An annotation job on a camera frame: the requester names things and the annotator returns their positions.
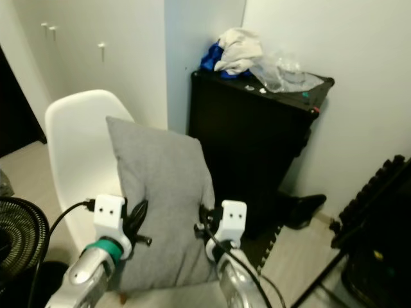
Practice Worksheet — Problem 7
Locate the grey fabric pillow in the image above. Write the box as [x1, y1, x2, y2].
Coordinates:
[106, 117, 222, 293]

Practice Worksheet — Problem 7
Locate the white chair with wooden legs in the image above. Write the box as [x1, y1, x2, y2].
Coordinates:
[45, 90, 225, 308]

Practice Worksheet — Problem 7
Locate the black shoe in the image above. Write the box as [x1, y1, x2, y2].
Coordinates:
[276, 192, 327, 230]

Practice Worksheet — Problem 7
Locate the black cabinet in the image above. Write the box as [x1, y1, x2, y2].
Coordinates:
[186, 69, 336, 216]

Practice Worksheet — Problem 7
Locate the black thin stand leg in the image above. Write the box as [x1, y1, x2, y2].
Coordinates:
[292, 247, 351, 308]

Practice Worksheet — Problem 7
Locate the blue cloth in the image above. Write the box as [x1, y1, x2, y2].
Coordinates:
[199, 42, 232, 73]

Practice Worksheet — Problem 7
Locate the clear plastic bag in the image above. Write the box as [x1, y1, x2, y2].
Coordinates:
[250, 55, 325, 94]

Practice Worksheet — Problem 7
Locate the black ribbed heater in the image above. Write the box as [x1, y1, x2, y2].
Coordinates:
[331, 154, 411, 251]

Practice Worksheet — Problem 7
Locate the beige cloth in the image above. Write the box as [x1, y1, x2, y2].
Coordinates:
[213, 27, 264, 74]

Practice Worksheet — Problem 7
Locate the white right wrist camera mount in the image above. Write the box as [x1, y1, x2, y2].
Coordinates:
[215, 200, 249, 248]

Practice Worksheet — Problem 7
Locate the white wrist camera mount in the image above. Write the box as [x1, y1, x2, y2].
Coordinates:
[215, 200, 249, 248]
[93, 196, 132, 248]

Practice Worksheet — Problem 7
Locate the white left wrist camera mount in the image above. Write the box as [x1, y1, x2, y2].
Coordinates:
[93, 196, 132, 248]

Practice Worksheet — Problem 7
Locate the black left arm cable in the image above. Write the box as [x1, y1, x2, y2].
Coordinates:
[29, 200, 97, 308]

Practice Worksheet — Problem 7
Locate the black pedestal fan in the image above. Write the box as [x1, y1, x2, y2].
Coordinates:
[0, 198, 71, 308]

